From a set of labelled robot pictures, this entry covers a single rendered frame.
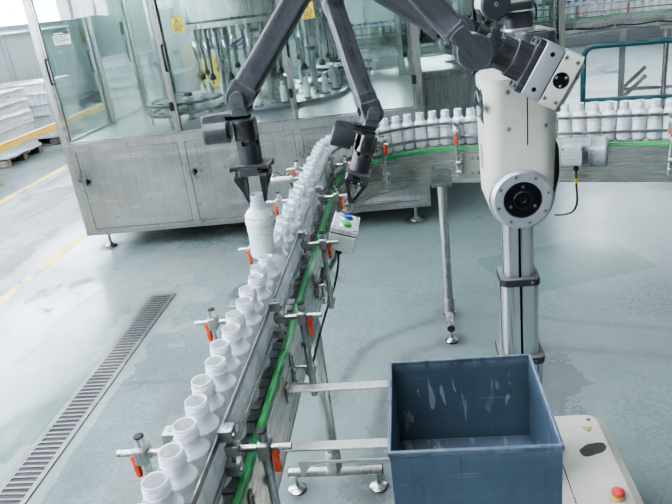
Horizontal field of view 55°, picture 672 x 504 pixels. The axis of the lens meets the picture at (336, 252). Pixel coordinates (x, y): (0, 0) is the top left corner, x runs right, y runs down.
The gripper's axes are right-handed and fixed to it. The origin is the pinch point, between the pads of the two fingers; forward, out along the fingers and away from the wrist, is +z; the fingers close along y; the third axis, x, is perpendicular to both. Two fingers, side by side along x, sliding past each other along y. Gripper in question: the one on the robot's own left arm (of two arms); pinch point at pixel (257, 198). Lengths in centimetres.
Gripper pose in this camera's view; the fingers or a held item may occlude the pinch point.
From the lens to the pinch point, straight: 160.5
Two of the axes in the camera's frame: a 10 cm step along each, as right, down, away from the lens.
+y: 9.9, -0.7, -1.2
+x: 0.8, -3.8, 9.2
